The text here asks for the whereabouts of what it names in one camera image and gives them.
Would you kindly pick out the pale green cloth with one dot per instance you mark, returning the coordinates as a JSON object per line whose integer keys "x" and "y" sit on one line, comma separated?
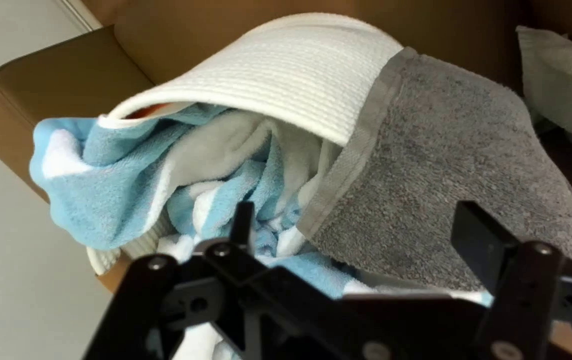
{"x": 566, "y": 80}

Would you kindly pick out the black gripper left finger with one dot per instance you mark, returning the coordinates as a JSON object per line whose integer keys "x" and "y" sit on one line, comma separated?
{"x": 253, "y": 300}

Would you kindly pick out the gray towel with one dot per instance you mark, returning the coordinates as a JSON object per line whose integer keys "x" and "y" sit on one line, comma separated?
{"x": 432, "y": 172}

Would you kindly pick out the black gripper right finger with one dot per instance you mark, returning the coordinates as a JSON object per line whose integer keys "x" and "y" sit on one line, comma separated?
{"x": 518, "y": 286}

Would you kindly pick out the blue and white towel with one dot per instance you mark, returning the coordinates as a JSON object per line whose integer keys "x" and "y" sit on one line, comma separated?
{"x": 119, "y": 192}

